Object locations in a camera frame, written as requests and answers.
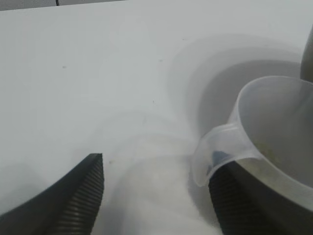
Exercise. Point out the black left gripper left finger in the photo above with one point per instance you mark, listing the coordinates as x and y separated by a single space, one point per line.
61 203

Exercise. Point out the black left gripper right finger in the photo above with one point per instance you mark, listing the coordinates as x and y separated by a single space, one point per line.
256 208

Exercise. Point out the white rice grains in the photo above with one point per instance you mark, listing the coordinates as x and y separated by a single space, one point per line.
269 151

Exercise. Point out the clear plastic measuring cup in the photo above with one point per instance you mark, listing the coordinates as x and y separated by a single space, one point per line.
281 110

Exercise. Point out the stainless steel mixing bowl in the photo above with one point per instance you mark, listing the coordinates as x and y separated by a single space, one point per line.
308 58

